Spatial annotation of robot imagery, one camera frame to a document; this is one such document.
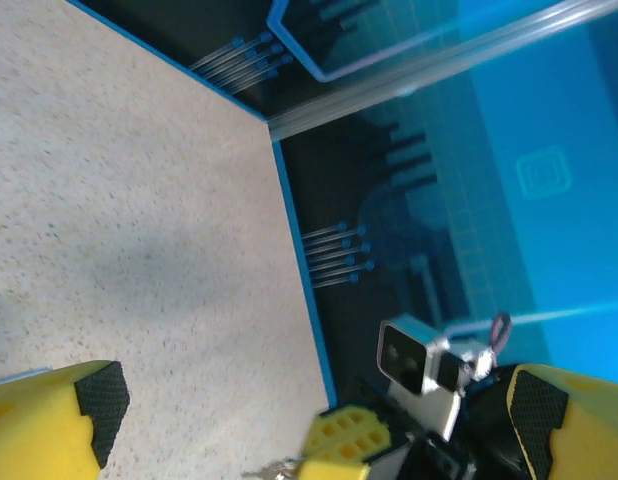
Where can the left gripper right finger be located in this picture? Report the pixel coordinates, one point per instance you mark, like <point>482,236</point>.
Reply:
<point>589,430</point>

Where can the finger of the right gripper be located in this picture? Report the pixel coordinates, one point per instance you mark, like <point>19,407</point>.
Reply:
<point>349,435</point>
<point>334,471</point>

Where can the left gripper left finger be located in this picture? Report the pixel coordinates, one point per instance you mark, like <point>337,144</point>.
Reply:
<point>34,430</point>

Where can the small metal keys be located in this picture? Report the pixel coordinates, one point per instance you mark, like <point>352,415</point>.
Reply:
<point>279,469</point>

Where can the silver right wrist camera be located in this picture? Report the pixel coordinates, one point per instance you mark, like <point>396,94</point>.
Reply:
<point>404,357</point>

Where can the aluminium frame post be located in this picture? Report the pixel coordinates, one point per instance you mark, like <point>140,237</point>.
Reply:
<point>389,92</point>

